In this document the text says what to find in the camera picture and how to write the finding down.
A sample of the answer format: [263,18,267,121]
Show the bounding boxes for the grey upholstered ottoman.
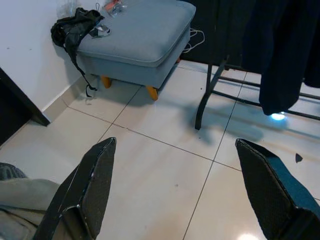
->
[76,0,197,101]

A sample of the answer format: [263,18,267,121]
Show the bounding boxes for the black floor mat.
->
[179,0,251,70]

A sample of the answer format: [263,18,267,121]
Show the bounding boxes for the orange label plastic packet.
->
[103,0,128,17]

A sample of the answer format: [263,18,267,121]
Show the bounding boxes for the black sling bag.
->
[50,7,106,100]

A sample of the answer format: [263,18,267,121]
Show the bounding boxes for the clear plastic packet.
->
[89,24,112,40]

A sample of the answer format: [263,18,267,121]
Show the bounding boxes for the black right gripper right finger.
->
[235,138,320,240]

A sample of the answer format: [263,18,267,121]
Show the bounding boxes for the navy polo shirt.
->
[241,0,306,116]

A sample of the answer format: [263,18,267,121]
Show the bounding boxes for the white cord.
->
[182,27,206,55]

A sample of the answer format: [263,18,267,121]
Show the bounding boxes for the black cabinet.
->
[0,67,51,147]

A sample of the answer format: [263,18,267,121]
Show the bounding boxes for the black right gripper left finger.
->
[33,136,117,240]

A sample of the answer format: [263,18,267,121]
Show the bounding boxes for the black gold print t-shirt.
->
[299,0,320,88]

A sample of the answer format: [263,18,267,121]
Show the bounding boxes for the black metal clothes rack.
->
[194,0,320,131]

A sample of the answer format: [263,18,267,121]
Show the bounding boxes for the grey green garment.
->
[0,162,63,240]

